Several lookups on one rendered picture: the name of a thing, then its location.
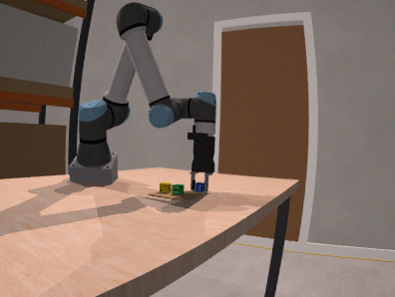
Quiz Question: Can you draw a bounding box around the blue die with white pips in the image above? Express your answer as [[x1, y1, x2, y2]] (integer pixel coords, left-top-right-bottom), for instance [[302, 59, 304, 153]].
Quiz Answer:
[[194, 182, 203, 192]]

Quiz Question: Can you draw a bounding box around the tan flat mat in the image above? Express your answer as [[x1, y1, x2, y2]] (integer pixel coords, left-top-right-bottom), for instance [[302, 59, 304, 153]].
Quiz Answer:
[[148, 190, 206, 201]]

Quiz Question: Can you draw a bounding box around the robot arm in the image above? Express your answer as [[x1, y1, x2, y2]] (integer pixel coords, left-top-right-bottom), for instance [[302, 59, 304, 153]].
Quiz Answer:
[[77, 2, 216, 166]]

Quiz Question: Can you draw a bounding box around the green die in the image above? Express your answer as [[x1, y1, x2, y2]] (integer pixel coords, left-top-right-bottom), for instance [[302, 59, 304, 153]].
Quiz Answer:
[[172, 184, 185, 195]]

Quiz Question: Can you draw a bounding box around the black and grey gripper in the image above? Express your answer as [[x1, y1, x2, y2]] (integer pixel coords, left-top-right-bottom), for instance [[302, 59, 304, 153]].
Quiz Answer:
[[188, 123, 215, 192]]

